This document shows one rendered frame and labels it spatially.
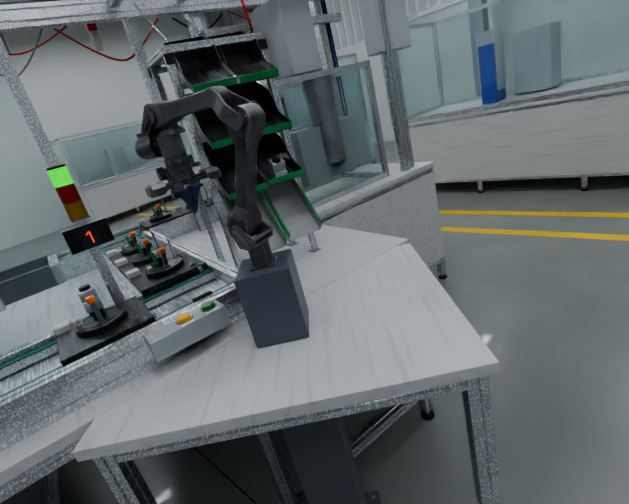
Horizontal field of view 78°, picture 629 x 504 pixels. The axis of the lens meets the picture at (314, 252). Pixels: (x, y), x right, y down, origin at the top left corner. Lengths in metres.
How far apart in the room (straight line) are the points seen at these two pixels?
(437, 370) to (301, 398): 0.28
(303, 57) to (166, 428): 1.92
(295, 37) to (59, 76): 10.40
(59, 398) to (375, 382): 0.75
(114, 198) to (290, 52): 8.18
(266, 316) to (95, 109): 11.61
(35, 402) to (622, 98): 4.36
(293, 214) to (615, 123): 3.49
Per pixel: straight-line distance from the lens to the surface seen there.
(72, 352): 1.21
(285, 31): 2.31
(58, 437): 1.13
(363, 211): 2.32
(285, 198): 1.45
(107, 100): 12.56
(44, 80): 12.28
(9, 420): 1.18
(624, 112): 4.41
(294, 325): 1.01
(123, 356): 1.15
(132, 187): 10.22
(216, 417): 0.90
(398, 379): 0.84
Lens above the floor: 1.41
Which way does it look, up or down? 20 degrees down
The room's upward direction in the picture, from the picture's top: 15 degrees counter-clockwise
